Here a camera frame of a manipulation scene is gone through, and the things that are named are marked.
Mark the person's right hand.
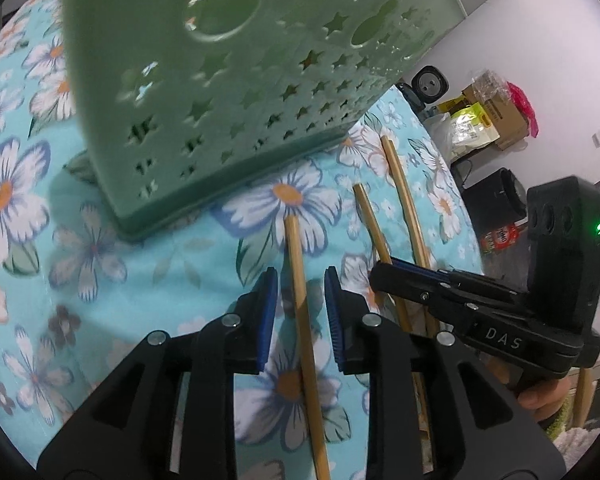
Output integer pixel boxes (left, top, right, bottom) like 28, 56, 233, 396
517, 377, 574, 423

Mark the wooden chopstick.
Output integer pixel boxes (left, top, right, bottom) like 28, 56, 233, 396
284, 216, 332, 480
353, 183, 435, 471
380, 135, 441, 340

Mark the black round appliance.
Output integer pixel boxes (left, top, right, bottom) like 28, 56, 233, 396
462, 167, 528, 233

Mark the yellow-green bag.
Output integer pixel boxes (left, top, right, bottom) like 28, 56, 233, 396
437, 102, 501, 161

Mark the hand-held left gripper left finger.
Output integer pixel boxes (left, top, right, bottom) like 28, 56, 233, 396
37, 266, 280, 480

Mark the blue floral tablecloth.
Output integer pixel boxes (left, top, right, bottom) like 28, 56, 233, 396
0, 0, 486, 480

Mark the red plastic bag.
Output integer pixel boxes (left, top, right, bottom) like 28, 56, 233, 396
505, 82, 538, 138

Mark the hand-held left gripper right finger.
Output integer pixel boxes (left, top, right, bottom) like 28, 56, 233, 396
323, 265, 567, 480

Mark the black rice cooker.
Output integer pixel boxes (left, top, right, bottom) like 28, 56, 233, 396
397, 65, 449, 113

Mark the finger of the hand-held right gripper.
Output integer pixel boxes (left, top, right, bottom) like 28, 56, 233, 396
390, 257, 529, 307
370, 262, 481, 333

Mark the cardboard box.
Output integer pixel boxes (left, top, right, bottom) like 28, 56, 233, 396
462, 82, 528, 151

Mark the clear plastic bag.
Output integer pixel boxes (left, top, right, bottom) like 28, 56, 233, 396
470, 69, 511, 106

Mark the red label bottle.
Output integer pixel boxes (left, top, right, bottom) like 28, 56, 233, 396
482, 224, 523, 256

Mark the green star-cutout utensil caddy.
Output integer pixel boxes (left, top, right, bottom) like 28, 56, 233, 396
60, 0, 468, 243

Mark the wooden pole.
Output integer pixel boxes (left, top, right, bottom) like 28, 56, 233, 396
574, 367, 595, 428

